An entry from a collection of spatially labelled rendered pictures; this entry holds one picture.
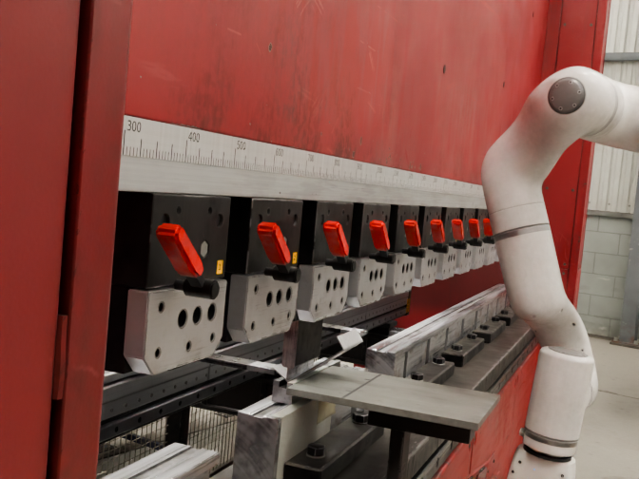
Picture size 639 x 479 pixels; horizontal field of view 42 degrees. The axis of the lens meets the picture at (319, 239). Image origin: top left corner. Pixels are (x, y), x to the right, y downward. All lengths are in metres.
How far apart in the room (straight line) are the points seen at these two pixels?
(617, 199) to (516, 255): 7.58
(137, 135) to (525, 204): 0.77
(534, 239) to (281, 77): 0.54
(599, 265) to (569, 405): 7.63
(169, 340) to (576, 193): 2.62
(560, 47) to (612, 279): 5.77
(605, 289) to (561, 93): 7.74
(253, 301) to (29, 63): 0.68
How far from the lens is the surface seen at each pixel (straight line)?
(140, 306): 0.75
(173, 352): 0.80
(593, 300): 8.99
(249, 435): 1.13
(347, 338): 1.19
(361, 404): 1.12
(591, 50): 3.34
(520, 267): 1.33
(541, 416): 1.35
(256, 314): 0.95
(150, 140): 0.73
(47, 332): 0.31
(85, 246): 0.32
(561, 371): 1.33
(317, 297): 1.13
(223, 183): 0.86
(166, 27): 0.75
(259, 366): 1.24
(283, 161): 0.99
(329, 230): 1.07
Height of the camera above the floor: 1.28
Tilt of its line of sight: 4 degrees down
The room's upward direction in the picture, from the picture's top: 5 degrees clockwise
